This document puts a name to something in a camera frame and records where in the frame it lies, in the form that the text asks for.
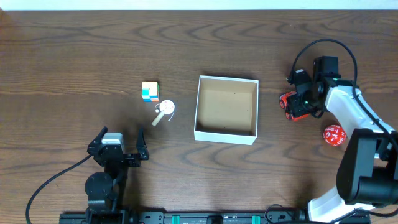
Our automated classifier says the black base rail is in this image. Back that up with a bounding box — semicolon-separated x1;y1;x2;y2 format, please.
58;208;312;224

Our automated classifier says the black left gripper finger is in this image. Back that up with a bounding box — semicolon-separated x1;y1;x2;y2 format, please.
136;128;149;160
92;126;108;144

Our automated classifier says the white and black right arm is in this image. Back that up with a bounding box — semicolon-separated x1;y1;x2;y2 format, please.
286;56;397;223

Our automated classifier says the red toy truck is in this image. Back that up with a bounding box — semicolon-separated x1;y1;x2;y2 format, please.
279;91;310;121

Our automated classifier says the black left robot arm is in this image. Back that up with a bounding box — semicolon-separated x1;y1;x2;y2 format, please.
85;127;149;213

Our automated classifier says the small wooden rattle drum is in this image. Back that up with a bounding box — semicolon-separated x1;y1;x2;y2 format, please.
151;100;175;126

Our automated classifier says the white cardboard box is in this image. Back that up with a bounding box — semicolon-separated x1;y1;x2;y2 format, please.
193;75;259;145

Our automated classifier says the multicoloured puzzle cube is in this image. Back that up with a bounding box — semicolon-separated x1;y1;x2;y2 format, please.
141;82;159;102

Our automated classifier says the red many-sided die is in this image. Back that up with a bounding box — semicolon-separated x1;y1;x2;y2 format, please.
323;124;346;146

